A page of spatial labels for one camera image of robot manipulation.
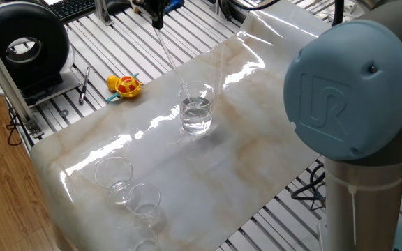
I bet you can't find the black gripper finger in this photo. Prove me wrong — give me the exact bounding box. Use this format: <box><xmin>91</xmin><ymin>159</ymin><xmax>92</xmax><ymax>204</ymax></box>
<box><xmin>158</xmin><ymin>0</ymin><xmax>171</xmax><ymax>29</ymax></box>
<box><xmin>138</xmin><ymin>0</ymin><xmax>160</xmax><ymax>30</ymax></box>

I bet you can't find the clear glass stirring rod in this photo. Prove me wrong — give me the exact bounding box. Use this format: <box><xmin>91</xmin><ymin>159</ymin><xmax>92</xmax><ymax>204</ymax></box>
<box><xmin>154</xmin><ymin>27</ymin><xmax>195</xmax><ymax>105</ymax></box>

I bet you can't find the glass beaker with water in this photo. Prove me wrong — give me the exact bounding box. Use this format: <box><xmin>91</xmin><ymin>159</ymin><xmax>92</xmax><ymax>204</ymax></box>
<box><xmin>177</xmin><ymin>80</ymin><xmax>216</xmax><ymax>136</ymax></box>

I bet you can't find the large empty glass beaker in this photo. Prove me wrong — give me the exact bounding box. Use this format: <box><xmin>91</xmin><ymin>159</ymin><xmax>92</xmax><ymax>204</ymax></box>
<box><xmin>94</xmin><ymin>155</ymin><xmax>134</xmax><ymax>206</ymax></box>

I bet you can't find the medium empty glass beaker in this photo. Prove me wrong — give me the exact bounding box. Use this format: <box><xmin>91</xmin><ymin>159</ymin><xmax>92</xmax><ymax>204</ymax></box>
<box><xmin>125</xmin><ymin>183</ymin><xmax>162</xmax><ymax>228</ymax></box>

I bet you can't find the blue plastic object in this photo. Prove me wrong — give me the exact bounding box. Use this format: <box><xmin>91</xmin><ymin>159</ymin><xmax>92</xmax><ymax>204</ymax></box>
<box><xmin>165</xmin><ymin>0</ymin><xmax>184</xmax><ymax>13</ymax></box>

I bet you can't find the black computer mouse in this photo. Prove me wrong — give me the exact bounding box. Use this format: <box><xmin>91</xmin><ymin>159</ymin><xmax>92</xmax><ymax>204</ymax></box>
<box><xmin>106</xmin><ymin>0</ymin><xmax>132</xmax><ymax>15</ymax></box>

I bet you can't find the yellow orange toy turtle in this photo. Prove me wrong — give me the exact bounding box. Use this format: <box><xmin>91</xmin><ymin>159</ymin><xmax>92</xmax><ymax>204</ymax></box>
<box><xmin>105</xmin><ymin>72</ymin><xmax>143</xmax><ymax>104</ymax></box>

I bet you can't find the black keyboard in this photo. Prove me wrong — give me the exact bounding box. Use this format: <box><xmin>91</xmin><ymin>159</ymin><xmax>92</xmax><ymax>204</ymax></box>
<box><xmin>49</xmin><ymin>0</ymin><xmax>97</xmax><ymax>24</ymax></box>

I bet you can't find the black pen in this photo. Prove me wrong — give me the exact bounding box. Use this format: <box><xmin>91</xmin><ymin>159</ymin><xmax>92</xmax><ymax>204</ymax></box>
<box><xmin>78</xmin><ymin>66</ymin><xmax>91</xmax><ymax>105</ymax></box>

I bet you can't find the marble pattern board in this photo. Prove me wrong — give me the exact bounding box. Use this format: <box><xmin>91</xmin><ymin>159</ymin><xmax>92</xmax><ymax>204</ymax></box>
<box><xmin>29</xmin><ymin>0</ymin><xmax>333</xmax><ymax>251</ymax></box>

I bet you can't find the clear plastic cup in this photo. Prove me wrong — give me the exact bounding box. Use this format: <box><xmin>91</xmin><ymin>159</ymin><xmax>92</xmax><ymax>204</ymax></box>
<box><xmin>128</xmin><ymin>225</ymin><xmax>161</xmax><ymax>251</ymax></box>

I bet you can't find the white zip tie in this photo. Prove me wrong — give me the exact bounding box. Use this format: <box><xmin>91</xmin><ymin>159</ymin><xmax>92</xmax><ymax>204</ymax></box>
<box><xmin>326</xmin><ymin>174</ymin><xmax>402</xmax><ymax>245</ymax></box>

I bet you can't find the aluminium frame post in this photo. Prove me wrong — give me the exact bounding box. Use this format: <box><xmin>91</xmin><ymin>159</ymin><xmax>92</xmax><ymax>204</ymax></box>
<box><xmin>94</xmin><ymin>0</ymin><xmax>114</xmax><ymax>27</ymax></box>
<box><xmin>0</xmin><ymin>20</ymin><xmax>44</xmax><ymax>139</ymax></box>

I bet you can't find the black ring shaped device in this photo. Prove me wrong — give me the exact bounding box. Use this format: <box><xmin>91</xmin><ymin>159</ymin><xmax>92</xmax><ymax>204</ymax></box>
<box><xmin>0</xmin><ymin>1</ymin><xmax>72</xmax><ymax>105</ymax></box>

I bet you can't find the white device base plate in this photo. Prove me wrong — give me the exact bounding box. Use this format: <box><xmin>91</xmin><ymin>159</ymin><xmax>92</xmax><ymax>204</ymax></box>
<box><xmin>0</xmin><ymin>45</ymin><xmax>82</xmax><ymax>105</ymax></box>

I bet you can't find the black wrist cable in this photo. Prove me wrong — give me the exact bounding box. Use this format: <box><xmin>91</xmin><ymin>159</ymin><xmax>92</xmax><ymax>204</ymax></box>
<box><xmin>218</xmin><ymin>0</ymin><xmax>345</xmax><ymax>27</ymax></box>

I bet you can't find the thin black hanging cable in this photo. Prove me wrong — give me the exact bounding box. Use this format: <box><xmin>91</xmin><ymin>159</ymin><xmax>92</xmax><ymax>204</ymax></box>
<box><xmin>5</xmin><ymin>106</ymin><xmax>24</xmax><ymax>146</ymax></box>

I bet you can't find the black base cable bundle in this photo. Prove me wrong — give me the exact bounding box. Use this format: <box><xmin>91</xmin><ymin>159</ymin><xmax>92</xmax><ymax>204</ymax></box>
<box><xmin>290</xmin><ymin>163</ymin><xmax>327</xmax><ymax>210</ymax></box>

